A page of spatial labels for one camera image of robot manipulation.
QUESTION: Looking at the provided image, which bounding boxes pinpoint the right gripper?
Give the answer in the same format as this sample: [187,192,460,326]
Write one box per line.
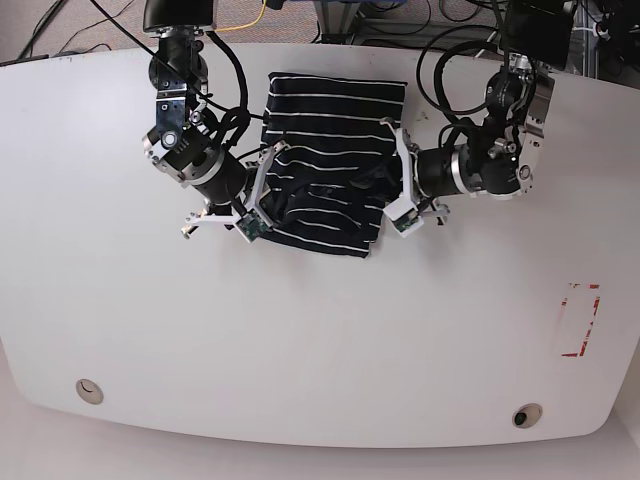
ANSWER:
[181,140,288,239]

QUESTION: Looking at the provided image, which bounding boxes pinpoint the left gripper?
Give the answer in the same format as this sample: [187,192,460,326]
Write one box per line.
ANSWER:
[379,116,454,237]

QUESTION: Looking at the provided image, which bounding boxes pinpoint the navy white striped t-shirt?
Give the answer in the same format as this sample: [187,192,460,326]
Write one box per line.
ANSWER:
[261,72,407,258]

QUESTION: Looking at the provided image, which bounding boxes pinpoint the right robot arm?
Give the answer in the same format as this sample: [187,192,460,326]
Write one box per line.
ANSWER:
[143,1,286,242]

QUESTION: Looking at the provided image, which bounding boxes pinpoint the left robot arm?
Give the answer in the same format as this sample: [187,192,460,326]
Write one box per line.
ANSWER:
[384,1,577,237]

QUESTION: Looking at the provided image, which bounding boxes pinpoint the red tape rectangle marking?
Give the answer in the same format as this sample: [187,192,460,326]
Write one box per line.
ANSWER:
[555,283,601,358]

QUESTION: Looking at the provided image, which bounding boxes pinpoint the left table grommet hole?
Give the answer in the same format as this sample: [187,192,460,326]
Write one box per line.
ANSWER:
[75,379,104,405]

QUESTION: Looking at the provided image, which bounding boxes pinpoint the table grommet hole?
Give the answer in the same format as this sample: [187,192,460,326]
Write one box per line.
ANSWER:
[512,403,543,429]
[75,379,104,405]

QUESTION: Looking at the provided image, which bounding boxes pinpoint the right table grommet hole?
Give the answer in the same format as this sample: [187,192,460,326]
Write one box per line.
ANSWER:
[512,403,543,429]

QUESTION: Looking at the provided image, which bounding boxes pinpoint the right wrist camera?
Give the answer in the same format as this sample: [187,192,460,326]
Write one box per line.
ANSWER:
[235,210,271,243]

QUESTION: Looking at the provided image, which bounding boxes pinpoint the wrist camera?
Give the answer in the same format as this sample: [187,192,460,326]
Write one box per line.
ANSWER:
[392,210,424,238]
[235,210,271,243]

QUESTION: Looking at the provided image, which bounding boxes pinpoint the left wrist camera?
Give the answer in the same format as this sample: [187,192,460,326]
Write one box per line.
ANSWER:
[392,210,424,238]

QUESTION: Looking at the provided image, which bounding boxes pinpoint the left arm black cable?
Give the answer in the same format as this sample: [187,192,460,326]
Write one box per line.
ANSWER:
[416,22,506,146]

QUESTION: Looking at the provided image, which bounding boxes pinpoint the aluminium frame stand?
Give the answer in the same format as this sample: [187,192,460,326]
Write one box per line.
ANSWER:
[314,1,599,79]

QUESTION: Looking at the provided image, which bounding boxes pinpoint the yellow cable on floor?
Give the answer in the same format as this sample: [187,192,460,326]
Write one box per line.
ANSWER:
[214,2,265,34]

